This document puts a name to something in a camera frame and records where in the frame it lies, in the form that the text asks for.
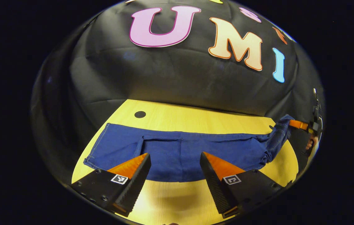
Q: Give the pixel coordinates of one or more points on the blue denim jeans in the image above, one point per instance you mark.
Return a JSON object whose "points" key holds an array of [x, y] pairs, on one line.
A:
{"points": [[177, 153]]}

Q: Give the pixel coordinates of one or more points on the black backdrop cloth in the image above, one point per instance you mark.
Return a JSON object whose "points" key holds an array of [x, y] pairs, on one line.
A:
{"points": [[177, 75]]}

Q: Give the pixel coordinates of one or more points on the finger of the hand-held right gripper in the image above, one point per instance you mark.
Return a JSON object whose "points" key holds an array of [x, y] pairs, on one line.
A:
{"points": [[298, 125]]}

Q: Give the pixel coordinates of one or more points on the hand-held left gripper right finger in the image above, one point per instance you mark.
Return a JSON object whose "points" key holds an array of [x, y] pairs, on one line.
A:
{"points": [[213, 184]]}

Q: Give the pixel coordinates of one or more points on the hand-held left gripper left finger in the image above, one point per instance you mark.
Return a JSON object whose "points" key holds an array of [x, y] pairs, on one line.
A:
{"points": [[135, 181]]}

